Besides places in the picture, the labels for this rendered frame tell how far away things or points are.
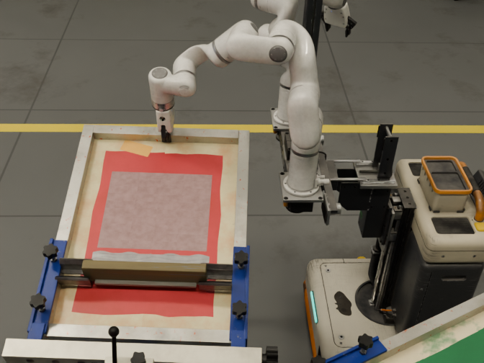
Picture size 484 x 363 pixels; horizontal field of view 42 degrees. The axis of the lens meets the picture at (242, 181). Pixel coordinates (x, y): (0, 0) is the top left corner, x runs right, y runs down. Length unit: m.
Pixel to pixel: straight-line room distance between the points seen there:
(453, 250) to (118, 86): 3.32
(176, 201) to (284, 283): 1.45
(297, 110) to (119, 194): 0.66
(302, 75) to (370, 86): 3.35
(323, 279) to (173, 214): 1.21
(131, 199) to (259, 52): 0.65
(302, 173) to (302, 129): 0.23
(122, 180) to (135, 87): 2.98
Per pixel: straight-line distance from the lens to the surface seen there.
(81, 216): 2.09
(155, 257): 1.96
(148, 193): 2.10
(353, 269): 3.14
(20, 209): 4.00
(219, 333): 1.80
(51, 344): 1.80
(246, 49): 1.83
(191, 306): 1.88
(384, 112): 4.92
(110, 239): 2.02
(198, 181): 2.12
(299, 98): 1.88
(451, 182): 2.57
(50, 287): 1.92
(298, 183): 2.13
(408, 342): 1.98
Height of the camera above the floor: 2.48
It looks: 38 degrees down
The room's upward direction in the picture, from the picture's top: 2 degrees clockwise
